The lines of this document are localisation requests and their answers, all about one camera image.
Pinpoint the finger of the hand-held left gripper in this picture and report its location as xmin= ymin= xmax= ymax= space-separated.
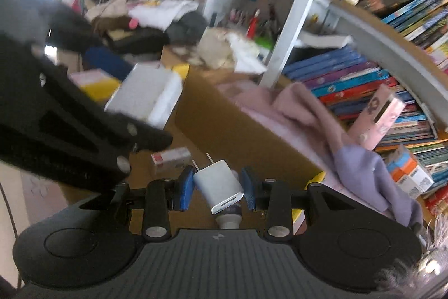
xmin=45 ymin=0 xmax=135 ymax=80
xmin=0 ymin=36 xmax=173 ymax=195

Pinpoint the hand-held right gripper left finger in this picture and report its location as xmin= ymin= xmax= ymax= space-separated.
xmin=80 ymin=166 xmax=196 ymax=241

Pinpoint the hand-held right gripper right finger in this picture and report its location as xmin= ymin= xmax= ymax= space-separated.
xmin=241 ymin=166 xmax=355 ymax=239

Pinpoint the white pronged plug adapter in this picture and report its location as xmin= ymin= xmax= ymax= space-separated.
xmin=192 ymin=152 xmax=245 ymax=215

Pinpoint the small red white carton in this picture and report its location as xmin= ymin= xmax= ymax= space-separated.
xmin=151 ymin=147 xmax=191 ymax=166

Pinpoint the large white charger block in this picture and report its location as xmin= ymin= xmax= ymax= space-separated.
xmin=104 ymin=62 xmax=183 ymax=130

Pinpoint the yellow cardboard box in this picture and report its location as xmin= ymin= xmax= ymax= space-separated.
xmin=61 ymin=62 xmax=328 ymax=237

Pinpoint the pink cartoon container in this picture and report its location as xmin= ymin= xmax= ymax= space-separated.
xmin=346 ymin=84 xmax=407 ymax=150

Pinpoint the white printed shirt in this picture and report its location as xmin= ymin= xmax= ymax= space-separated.
xmin=129 ymin=0 xmax=200 ymax=30

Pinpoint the dark grey garment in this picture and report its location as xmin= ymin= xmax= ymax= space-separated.
xmin=166 ymin=12 xmax=209 ymax=44

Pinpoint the mauve pink cloth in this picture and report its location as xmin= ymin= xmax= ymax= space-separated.
xmin=215 ymin=80 xmax=351 ymax=201

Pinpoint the purple cloth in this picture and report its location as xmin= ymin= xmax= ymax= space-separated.
xmin=332 ymin=145 xmax=424 ymax=228

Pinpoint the long row of colourful books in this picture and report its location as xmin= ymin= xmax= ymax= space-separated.
xmin=282 ymin=45 xmax=442 ymax=173

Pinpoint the orange blue white carton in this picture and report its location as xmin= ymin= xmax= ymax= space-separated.
xmin=392 ymin=162 xmax=435 ymax=200
xmin=384 ymin=145 xmax=421 ymax=180

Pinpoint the fluffy pale sleeve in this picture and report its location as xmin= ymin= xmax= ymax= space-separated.
xmin=376 ymin=215 xmax=448 ymax=294

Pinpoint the white bookshelf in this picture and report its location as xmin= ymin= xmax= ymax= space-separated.
xmin=133 ymin=0 xmax=448 ymax=145

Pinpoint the leaning row of dark books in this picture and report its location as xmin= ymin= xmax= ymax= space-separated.
xmin=360 ymin=0 xmax=448 ymax=72

